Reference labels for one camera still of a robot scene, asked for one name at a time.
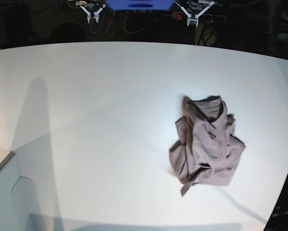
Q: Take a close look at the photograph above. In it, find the mauve t-shirt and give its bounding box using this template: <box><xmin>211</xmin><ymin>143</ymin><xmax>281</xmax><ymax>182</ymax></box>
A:
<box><xmin>169</xmin><ymin>96</ymin><xmax>245</xmax><ymax>196</ymax></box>

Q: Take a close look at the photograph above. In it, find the blue box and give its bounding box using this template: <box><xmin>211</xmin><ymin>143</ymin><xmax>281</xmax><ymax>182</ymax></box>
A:
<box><xmin>106</xmin><ymin>0</ymin><xmax>174</xmax><ymax>11</ymax></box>

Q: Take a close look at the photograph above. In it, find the black power strip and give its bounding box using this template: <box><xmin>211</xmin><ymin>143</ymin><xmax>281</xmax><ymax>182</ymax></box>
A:
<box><xmin>170</xmin><ymin>12</ymin><xmax>226</xmax><ymax>23</ymax></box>

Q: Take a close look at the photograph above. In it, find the grey adjacent table edge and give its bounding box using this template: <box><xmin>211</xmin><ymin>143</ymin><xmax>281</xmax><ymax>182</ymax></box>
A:
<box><xmin>0</xmin><ymin>152</ymin><xmax>15</xmax><ymax>171</ymax></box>

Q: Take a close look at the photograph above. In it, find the white looped cable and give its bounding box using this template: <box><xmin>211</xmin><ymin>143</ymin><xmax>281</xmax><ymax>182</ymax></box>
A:
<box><xmin>90</xmin><ymin>9</ymin><xmax>157</xmax><ymax>37</ymax></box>

